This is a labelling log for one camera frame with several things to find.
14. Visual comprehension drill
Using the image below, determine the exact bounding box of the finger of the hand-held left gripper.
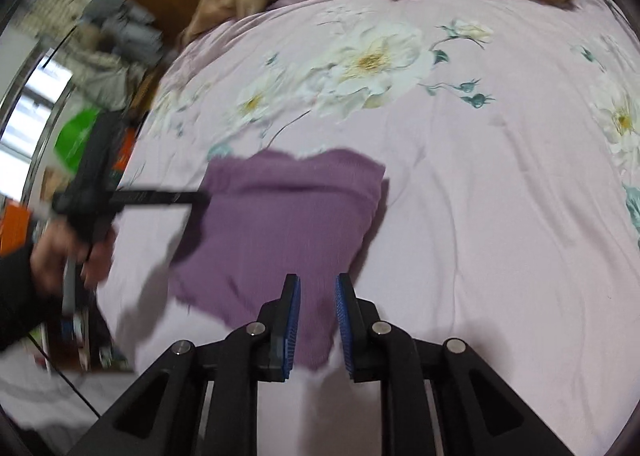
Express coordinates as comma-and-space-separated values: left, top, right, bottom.
112, 188, 211, 210

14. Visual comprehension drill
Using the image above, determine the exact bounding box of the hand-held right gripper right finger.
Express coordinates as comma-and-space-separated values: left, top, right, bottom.
334, 272, 576, 456

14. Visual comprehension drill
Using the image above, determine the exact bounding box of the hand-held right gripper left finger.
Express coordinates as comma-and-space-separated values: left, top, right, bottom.
67, 273, 302, 456

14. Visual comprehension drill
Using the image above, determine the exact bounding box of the purple sweater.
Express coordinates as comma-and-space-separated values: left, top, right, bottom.
170, 148, 390, 372

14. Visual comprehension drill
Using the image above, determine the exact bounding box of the pile of grey clothes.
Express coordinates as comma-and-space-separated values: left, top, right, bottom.
75, 0, 168, 112

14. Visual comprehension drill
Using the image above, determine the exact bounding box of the person's left hand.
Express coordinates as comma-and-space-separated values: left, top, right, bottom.
29, 223, 119, 298

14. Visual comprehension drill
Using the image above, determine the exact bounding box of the green round object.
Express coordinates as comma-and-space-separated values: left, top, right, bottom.
54, 107, 102, 172

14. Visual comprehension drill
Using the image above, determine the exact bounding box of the window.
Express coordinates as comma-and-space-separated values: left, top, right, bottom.
0, 31, 77, 209

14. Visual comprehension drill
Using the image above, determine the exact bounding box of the orange box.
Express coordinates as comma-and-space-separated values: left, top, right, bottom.
0, 203, 34, 258

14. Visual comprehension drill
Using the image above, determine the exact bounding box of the pink floral bedsheet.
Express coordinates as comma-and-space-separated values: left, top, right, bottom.
95, 0, 640, 456

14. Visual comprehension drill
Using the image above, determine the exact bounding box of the white cloth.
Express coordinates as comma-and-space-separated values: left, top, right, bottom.
0, 343, 138, 442

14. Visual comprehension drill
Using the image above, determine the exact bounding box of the black cable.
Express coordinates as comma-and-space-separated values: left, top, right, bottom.
27, 331, 102, 421

